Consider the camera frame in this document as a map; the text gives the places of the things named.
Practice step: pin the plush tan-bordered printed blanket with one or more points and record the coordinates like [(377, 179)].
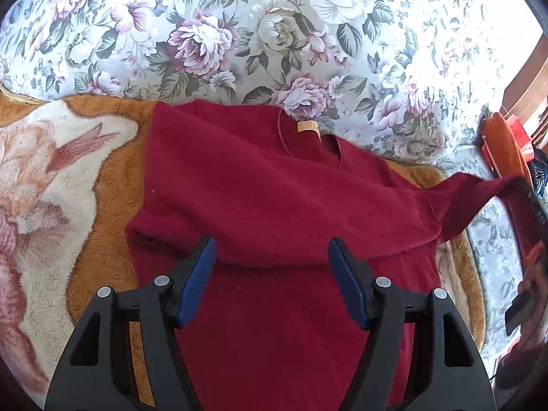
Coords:
[(51, 180)]

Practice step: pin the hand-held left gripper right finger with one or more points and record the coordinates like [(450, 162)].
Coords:
[(347, 282)]

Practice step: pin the red knit sweater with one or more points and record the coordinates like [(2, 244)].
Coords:
[(265, 188)]

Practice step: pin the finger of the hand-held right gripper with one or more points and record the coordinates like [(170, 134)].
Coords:
[(531, 218)]

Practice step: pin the red box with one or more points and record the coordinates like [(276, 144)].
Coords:
[(522, 137)]

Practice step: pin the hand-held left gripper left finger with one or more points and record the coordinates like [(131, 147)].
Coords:
[(197, 278)]

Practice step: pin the floral bedspread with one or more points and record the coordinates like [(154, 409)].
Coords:
[(214, 30)]

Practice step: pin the wooden furniture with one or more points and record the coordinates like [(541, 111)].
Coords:
[(528, 94)]

